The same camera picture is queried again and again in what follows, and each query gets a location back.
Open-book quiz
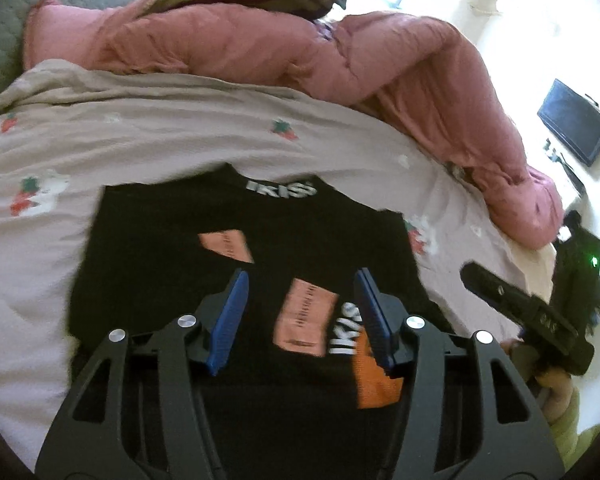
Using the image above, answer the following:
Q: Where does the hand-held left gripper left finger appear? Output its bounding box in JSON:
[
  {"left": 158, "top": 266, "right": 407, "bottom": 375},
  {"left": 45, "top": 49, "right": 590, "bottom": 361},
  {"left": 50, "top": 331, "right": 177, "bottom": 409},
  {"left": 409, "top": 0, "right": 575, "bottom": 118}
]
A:
[{"left": 35, "top": 268, "right": 251, "bottom": 480}]

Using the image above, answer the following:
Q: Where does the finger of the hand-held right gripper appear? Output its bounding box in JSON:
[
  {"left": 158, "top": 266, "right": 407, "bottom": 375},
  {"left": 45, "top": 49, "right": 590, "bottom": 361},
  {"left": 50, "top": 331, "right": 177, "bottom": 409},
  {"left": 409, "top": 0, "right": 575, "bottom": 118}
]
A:
[{"left": 459, "top": 260, "right": 595, "bottom": 377}]

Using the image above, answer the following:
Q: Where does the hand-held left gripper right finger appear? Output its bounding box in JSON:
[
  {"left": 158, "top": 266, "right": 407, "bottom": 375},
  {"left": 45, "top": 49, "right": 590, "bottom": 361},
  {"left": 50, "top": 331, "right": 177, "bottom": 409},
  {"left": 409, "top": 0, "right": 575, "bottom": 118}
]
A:
[{"left": 353, "top": 268, "right": 567, "bottom": 480}]

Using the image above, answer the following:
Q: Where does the black printed t-shirt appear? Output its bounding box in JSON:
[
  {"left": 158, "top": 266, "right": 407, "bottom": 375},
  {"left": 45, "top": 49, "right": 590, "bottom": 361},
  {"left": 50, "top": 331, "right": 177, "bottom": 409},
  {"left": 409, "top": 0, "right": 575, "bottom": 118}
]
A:
[{"left": 67, "top": 162, "right": 456, "bottom": 480}]

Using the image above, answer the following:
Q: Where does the person's right forearm green sleeve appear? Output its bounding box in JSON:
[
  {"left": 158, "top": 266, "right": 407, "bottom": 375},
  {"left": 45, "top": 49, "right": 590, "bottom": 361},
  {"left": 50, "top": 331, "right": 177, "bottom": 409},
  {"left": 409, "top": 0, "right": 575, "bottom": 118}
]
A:
[{"left": 547, "top": 392, "right": 600, "bottom": 453}]

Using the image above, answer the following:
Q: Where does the person's right hand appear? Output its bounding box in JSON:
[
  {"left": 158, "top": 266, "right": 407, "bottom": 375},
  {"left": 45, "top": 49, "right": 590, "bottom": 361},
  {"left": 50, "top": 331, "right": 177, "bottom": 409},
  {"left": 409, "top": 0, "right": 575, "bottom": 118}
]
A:
[{"left": 500, "top": 339, "right": 578, "bottom": 413}]

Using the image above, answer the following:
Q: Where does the strawberry print bed sheet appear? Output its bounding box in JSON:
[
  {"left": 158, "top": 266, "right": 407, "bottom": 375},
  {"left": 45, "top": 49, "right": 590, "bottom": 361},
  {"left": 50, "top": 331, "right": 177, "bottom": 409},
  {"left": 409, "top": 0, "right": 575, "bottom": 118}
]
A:
[{"left": 0, "top": 59, "right": 556, "bottom": 471}]

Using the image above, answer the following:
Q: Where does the pink quilt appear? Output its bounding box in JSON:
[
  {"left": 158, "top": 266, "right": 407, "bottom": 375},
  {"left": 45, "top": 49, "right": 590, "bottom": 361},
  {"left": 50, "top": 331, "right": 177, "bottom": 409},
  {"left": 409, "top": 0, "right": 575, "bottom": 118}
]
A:
[{"left": 22, "top": 0, "right": 566, "bottom": 251}]

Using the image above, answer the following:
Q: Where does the grey-green quilted mattress pad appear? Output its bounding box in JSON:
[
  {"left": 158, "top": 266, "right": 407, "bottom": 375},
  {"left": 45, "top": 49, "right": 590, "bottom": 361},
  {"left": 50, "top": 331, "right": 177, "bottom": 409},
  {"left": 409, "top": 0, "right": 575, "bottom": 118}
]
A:
[{"left": 0, "top": 0, "right": 181, "bottom": 126}]

